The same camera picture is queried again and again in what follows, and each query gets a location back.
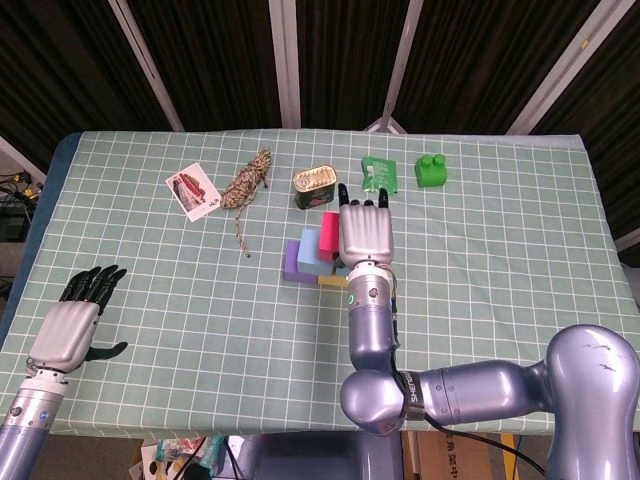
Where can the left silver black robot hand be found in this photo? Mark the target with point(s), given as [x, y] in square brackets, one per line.
[65, 335]

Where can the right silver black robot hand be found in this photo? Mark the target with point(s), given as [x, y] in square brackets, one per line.
[365, 232]

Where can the red foam cube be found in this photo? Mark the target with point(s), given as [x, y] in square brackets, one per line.
[329, 232]

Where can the yellow foam cube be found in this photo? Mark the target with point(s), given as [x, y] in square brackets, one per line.
[332, 281]

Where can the purple foam cube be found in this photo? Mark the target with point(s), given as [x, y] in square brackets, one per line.
[291, 265]

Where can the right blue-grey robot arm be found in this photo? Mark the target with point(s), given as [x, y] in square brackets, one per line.
[475, 390]

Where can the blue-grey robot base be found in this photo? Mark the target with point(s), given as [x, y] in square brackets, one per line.
[310, 457]

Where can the green snack packet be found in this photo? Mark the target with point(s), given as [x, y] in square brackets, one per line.
[377, 172]

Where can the dark green luncheon meat can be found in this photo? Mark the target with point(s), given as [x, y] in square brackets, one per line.
[315, 190]

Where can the green toy building brick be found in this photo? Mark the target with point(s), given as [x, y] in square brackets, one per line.
[431, 172]

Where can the black equipment box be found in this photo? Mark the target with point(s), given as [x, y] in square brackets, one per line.
[12, 226]

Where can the blue table pad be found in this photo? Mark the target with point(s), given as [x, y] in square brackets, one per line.
[44, 200]

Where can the green checkered tablecloth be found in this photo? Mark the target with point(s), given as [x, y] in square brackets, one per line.
[225, 360]

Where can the colourful printed bag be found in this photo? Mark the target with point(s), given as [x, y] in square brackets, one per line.
[175, 455]

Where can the white photo card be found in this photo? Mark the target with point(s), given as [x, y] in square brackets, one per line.
[192, 191]

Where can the black curtain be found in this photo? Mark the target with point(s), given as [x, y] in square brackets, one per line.
[220, 60]

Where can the brown cardboard box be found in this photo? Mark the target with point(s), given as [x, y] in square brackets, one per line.
[450, 462]

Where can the white frame post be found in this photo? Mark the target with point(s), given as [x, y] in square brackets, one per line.
[20, 155]
[565, 65]
[401, 60]
[284, 65]
[152, 75]

